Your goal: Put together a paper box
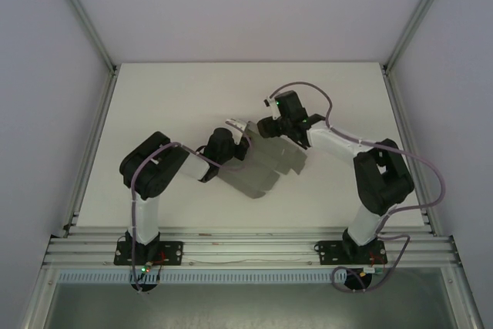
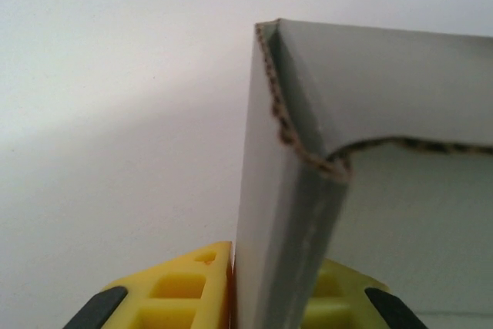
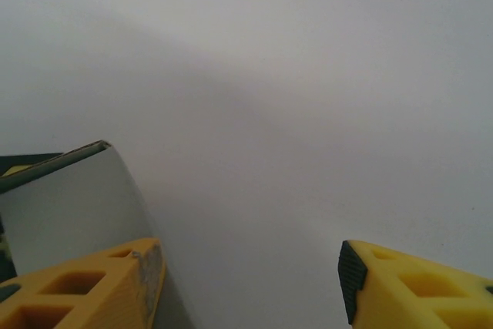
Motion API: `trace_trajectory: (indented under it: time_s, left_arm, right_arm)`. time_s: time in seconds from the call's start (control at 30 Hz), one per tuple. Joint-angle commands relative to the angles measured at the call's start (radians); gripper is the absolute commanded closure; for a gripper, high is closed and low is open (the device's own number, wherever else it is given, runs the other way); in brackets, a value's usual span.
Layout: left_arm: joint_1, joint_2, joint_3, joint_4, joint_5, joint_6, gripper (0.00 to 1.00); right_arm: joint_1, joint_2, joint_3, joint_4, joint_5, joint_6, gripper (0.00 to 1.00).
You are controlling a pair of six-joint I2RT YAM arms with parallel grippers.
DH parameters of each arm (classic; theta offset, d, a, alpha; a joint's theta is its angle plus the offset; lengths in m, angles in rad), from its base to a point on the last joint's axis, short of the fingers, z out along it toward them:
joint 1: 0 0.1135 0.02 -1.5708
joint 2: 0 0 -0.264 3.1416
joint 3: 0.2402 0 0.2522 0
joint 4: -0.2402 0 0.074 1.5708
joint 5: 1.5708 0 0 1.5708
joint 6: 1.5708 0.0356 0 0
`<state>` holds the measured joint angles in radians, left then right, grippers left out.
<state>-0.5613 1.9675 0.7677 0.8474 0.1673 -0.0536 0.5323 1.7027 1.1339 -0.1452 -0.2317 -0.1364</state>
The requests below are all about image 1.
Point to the grey paper box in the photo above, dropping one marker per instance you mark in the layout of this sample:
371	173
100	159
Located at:
262	175

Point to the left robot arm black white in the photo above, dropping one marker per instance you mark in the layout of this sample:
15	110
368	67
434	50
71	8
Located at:
148	175

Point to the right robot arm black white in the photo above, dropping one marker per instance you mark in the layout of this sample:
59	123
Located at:
381	186

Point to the left small circuit board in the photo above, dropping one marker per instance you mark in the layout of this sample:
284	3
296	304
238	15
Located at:
145	268

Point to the small circuit board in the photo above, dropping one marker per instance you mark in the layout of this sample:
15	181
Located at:
371	269
145	268

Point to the metal sheet panel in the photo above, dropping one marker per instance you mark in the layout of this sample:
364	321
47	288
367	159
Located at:
246	306

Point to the right small circuit board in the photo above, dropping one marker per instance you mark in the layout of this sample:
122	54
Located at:
371	269

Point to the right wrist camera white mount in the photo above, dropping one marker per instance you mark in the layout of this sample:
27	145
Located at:
275	114

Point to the aluminium mounting rail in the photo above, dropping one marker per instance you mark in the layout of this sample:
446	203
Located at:
250	248

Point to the right aluminium side rail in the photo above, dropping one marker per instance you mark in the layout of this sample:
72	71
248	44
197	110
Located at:
400	113

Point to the aluminium side rail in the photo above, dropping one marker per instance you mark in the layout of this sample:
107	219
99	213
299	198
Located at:
400	113
98	125

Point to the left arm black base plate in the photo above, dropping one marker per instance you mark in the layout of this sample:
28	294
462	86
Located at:
171	252

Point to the left aluminium side rail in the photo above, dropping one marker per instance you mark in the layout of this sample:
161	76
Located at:
98	125

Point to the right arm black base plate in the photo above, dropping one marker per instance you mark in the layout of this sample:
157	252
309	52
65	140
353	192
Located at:
329	252

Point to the right aluminium frame post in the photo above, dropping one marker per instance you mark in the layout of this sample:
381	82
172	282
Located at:
420	17

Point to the aluminium frame post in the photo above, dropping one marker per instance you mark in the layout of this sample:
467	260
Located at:
420	17
82	17

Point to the left aluminium frame post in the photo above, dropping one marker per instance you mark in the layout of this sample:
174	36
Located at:
82	17

